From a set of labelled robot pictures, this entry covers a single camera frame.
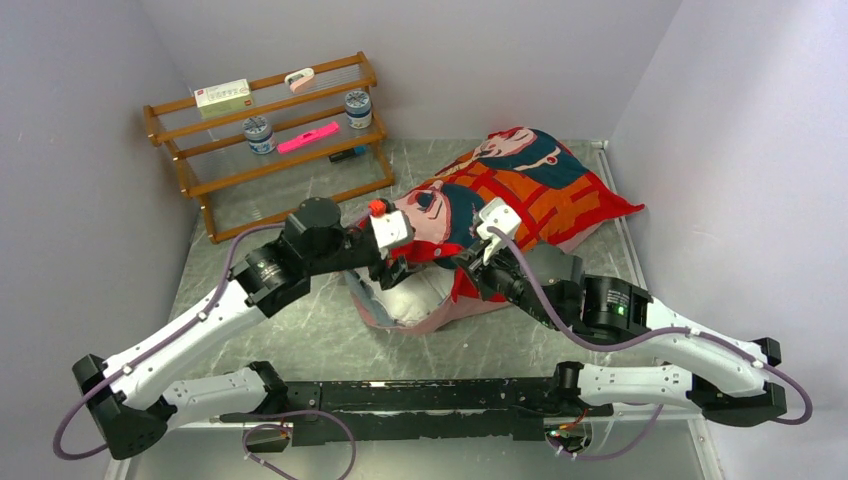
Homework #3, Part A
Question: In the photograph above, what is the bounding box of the wooden shelf rack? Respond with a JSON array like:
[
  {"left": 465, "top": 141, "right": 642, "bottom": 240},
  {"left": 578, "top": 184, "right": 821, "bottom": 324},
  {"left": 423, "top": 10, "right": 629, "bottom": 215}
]
[{"left": 142, "top": 51, "right": 395, "bottom": 243}]

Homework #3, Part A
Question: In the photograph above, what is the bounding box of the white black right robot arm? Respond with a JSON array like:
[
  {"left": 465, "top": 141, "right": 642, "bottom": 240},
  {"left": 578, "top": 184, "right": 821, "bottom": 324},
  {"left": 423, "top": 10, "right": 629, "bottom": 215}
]
[{"left": 453, "top": 242, "right": 787, "bottom": 427}]

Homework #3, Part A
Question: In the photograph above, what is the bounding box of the pink white tape dispenser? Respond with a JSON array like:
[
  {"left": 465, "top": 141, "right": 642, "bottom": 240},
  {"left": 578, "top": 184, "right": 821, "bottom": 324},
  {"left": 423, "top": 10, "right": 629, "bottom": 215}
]
[{"left": 284, "top": 67, "right": 315, "bottom": 94}]

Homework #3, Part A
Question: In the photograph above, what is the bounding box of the white pillow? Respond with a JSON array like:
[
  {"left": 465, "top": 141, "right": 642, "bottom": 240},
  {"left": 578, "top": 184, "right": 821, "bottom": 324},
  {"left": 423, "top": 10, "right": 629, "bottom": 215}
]
[{"left": 374, "top": 266, "right": 455, "bottom": 332}]

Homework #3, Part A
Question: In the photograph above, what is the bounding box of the pink red patterned pillowcase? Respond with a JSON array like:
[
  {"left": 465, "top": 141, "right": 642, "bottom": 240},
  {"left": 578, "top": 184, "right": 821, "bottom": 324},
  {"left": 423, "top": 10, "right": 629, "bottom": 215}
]
[{"left": 345, "top": 126, "right": 644, "bottom": 334}]

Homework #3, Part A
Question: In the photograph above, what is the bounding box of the blue white jar left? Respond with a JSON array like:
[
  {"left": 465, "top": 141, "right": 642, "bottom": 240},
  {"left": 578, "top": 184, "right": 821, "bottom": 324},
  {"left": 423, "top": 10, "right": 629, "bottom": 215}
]
[{"left": 242, "top": 116, "right": 277, "bottom": 155}]

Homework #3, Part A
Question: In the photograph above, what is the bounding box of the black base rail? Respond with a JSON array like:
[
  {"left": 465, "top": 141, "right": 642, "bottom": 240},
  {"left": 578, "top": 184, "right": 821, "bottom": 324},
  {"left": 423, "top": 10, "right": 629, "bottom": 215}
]
[{"left": 221, "top": 377, "right": 613, "bottom": 446}]

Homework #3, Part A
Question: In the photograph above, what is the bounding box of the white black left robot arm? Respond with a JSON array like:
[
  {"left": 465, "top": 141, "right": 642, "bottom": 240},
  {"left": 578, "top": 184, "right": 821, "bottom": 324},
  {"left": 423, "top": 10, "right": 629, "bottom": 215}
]
[{"left": 73, "top": 197, "right": 414, "bottom": 460}]

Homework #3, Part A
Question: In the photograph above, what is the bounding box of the aluminium frame rail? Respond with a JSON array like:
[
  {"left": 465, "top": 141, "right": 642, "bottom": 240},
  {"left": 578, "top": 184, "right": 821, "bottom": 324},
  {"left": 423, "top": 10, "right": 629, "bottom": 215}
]
[{"left": 105, "top": 407, "right": 725, "bottom": 479}]

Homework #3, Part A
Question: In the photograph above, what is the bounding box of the pink highlighter marker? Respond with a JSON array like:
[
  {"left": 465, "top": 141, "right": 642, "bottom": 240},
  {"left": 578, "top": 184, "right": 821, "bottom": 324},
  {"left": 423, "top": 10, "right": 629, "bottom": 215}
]
[{"left": 277, "top": 121, "right": 340, "bottom": 154}]

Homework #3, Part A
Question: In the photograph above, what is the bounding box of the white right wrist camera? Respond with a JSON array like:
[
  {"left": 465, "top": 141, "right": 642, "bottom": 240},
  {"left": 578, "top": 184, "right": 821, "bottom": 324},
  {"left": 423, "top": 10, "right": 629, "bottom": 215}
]
[{"left": 474, "top": 197, "right": 522, "bottom": 265}]

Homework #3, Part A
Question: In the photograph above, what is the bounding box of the blue white jar right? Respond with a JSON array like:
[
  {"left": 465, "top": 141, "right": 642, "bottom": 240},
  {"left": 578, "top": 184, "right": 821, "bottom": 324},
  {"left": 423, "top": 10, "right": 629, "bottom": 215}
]
[{"left": 344, "top": 90, "right": 372, "bottom": 129}]

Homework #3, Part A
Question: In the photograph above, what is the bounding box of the blue white jar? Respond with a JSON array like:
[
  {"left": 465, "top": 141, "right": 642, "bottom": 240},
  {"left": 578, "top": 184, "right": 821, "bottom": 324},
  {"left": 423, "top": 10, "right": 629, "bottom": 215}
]
[
  {"left": 242, "top": 116, "right": 277, "bottom": 155},
  {"left": 344, "top": 90, "right": 372, "bottom": 129}
]

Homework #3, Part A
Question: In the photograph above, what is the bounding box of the black blue marker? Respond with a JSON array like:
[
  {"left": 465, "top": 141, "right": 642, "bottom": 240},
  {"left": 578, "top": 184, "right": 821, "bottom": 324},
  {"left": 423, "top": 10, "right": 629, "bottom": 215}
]
[{"left": 328, "top": 145, "right": 367, "bottom": 163}]

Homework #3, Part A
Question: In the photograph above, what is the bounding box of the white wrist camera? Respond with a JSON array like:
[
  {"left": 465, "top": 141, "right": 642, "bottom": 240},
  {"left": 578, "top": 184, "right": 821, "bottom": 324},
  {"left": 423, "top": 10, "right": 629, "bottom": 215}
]
[
  {"left": 474, "top": 197, "right": 522, "bottom": 265},
  {"left": 368, "top": 199, "right": 415, "bottom": 259}
]

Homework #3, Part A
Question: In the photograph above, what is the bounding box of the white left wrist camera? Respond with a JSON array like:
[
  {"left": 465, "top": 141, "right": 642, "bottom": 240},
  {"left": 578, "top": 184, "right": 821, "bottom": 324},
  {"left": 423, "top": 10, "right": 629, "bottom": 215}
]
[{"left": 368, "top": 199, "right": 415, "bottom": 259}]

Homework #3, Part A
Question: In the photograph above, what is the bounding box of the white green box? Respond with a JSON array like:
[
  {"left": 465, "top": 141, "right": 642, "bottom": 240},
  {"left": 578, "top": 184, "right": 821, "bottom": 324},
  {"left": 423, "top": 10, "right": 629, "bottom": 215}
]
[{"left": 193, "top": 79, "right": 254, "bottom": 120}]

